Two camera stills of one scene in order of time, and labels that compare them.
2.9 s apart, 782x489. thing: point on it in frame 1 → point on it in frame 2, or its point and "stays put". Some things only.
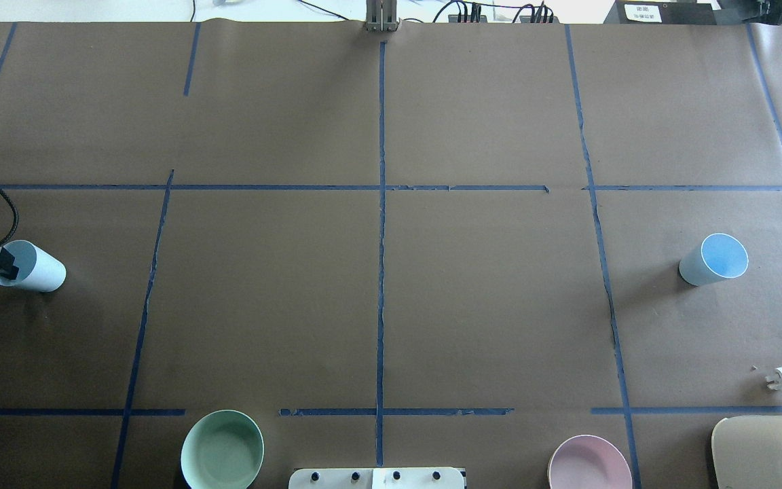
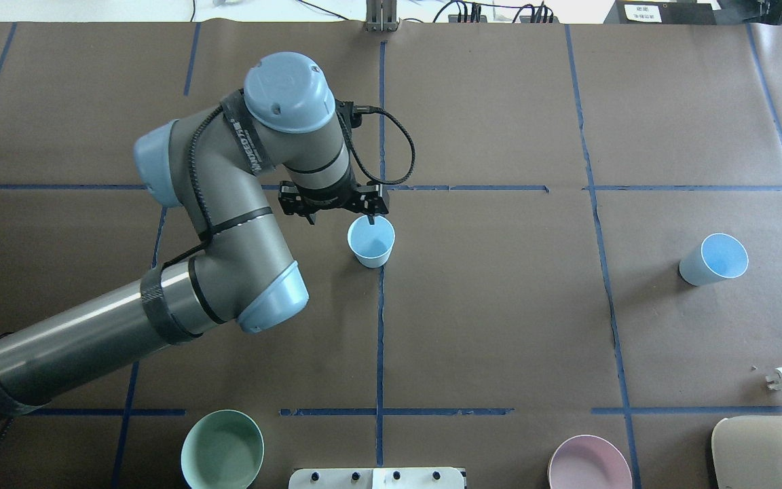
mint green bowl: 223,449 stays put
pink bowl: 588,462 stays put
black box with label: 663,12 stays put
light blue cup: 39,270 → 371,244
